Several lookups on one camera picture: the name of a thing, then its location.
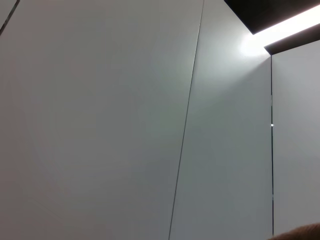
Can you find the ceiling light strip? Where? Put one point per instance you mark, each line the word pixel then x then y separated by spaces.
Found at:
pixel 280 26

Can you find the khaki canvas food bag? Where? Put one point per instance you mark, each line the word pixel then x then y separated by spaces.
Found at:
pixel 302 233

